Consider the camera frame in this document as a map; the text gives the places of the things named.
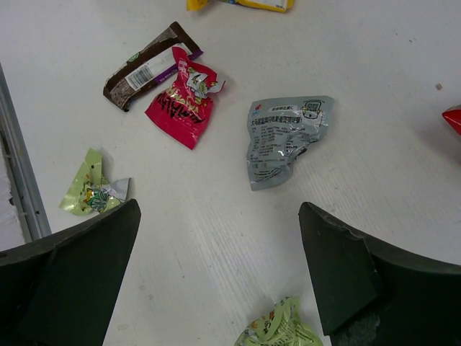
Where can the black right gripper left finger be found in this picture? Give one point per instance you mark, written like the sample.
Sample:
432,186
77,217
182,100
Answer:
62,289

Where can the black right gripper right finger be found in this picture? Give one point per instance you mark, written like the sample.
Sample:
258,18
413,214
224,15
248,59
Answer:
369,292

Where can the large red snack bag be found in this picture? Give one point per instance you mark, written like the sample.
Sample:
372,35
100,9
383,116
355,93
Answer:
453,118

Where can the green snack packet right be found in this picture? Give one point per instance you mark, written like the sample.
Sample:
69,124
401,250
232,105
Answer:
282,326

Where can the green snack packet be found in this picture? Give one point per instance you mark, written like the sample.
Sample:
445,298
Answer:
91,191
282,326

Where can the green snack packet front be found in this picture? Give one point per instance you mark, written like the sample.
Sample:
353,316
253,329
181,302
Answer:
91,191

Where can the grey foil snack packet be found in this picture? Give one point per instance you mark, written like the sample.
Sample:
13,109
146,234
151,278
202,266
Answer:
280,130

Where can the pink snack packet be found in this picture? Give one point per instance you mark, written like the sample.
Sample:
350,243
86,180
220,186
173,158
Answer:
184,110

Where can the brown chocolate bar wrapper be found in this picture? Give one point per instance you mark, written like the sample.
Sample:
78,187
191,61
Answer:
149,67

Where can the yellow snack packet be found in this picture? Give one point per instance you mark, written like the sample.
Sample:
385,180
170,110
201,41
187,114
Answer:
281,6

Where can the aluminium table frame rail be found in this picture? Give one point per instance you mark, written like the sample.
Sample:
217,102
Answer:
26,196

